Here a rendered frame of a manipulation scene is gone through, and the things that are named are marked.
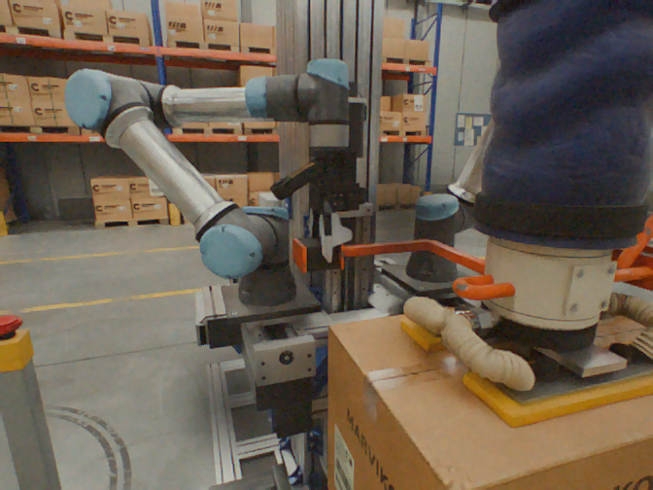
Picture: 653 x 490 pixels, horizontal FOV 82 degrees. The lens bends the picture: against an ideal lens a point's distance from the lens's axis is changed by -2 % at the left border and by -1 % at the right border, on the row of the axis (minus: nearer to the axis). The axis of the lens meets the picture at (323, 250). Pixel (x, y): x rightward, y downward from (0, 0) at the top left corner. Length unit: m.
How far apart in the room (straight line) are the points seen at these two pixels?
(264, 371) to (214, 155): 8.10
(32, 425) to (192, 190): 0.68
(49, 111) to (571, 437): 7.73
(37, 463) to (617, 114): 1.32
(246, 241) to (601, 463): 0.62
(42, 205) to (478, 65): 10.56
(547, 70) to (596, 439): 0.45
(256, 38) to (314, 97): 7.12
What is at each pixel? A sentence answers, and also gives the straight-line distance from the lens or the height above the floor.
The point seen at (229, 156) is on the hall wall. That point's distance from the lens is 8.85.
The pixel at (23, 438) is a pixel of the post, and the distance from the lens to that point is 1.21.
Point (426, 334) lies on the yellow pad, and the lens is 0.70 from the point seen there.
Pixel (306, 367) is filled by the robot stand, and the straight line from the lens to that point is 0.89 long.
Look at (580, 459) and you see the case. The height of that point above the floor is 1.07.
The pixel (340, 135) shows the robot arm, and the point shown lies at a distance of 0.72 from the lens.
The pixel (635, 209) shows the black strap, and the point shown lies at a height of 1.33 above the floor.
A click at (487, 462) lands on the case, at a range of 0.51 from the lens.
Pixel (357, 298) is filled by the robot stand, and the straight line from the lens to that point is 1.16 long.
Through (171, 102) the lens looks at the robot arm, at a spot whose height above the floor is 1.51.
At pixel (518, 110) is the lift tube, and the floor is 1.46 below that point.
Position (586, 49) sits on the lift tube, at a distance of 0.59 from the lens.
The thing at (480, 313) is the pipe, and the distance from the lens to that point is 0.64.
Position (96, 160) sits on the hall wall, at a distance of 8.99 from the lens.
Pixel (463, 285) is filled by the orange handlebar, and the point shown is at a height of 1.21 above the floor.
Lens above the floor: 1.41
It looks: 15 degrees down
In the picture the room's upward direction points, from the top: straight up
